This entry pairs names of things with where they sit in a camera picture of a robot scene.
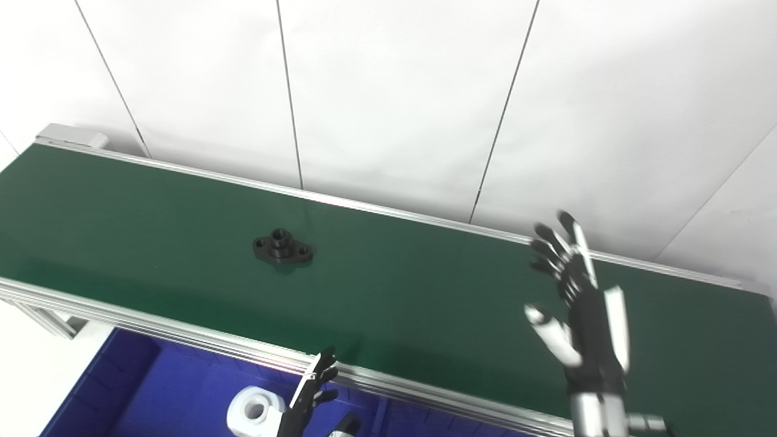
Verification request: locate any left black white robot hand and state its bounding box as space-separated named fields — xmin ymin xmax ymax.
xmin=276 ymin=346 xmax=362 ymax=437

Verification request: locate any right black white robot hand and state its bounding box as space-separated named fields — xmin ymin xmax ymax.
xmin=523 ymin=210 xmax=631 ymax=396

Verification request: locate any black flange metal part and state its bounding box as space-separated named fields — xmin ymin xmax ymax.
xmin=253 ymin=228 xmax=314 ymax=266

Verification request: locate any white cylindrical part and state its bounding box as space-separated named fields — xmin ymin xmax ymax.
xmin=226 ymin=386 xmax=287 ymax=437

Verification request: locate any green conveyor belt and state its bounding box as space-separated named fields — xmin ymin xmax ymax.
xmin=0 ymin=123 xmax=777 ymax=437
xmin=0 ymin=144 xmax=777 ymax=437

